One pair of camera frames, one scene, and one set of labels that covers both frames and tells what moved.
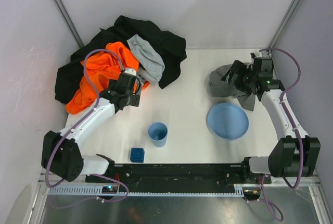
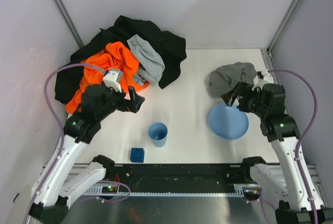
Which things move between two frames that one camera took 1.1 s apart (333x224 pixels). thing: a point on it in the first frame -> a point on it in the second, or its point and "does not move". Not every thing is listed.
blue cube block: (137, 154) does not move
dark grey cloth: (218, 88) does not move
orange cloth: (101, 67) does not move
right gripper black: (234, 71) -> (241, 96)
